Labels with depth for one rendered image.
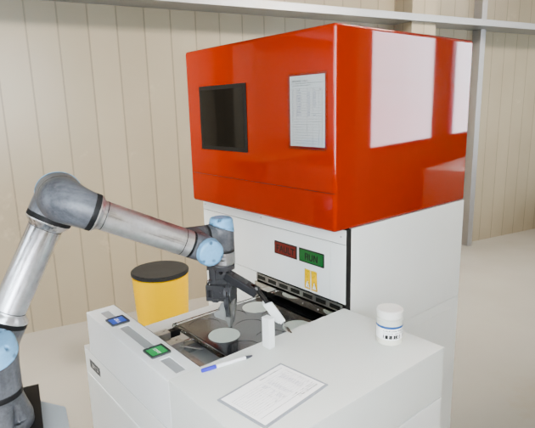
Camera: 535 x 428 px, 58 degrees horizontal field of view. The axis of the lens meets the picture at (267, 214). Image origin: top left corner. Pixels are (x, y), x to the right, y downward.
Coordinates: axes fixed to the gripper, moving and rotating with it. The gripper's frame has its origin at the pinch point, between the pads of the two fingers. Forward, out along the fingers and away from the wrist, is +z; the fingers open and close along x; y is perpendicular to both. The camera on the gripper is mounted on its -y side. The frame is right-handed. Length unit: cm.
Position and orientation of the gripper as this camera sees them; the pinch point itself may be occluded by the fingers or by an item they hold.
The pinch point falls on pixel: (232, 323)
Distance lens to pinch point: 162.2
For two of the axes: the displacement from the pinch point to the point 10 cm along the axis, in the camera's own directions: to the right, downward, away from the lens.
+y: -9.7, -0.3, 2.4
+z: 0.2, 9.8, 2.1
